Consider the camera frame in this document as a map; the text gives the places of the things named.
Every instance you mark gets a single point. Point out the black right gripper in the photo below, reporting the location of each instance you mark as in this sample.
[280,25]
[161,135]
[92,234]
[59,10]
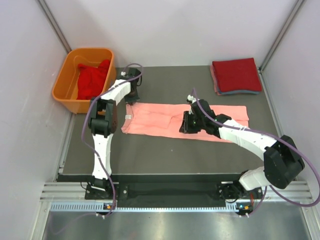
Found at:
[186,127]

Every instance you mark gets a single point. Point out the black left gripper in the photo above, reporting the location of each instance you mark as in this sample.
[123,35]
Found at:
[131,100]

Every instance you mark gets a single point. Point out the pink t shirt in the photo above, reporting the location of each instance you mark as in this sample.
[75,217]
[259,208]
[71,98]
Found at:
[215,85]
[160,120]

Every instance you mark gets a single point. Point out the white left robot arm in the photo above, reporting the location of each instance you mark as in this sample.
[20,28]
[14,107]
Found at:
[103,122]

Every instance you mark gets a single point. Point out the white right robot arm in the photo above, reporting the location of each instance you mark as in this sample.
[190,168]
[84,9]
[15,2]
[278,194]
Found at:
[281,164]

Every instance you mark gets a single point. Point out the red crumpled t shirt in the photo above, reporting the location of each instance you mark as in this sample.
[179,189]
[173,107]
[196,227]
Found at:
[91,80]

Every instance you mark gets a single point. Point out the pink folded t shirt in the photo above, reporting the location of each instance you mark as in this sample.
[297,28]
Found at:
[215,85]

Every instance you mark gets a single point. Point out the blue folded t shirt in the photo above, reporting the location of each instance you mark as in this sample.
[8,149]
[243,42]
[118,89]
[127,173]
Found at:
[240,93]

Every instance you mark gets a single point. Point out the orange plastic bin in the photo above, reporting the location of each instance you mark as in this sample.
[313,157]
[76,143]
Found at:
[65,89]

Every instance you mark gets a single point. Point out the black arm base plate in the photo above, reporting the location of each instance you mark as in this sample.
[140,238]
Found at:
[179,190]

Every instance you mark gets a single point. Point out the left aluminium corner post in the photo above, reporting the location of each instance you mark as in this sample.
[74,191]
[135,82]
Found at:
[54,24]

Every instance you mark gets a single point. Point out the aluminium corner post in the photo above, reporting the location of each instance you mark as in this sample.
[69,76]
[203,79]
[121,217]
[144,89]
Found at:
[294,12]
[54,24]

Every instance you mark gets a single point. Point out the aluminium frame rail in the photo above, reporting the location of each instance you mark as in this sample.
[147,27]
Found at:
[297,191]

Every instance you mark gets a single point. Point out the grey slotted cable duct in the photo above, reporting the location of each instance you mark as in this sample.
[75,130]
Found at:
[105,207]

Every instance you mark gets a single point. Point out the right aluminium corner post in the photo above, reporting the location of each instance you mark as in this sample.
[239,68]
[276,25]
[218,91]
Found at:
[294,12]

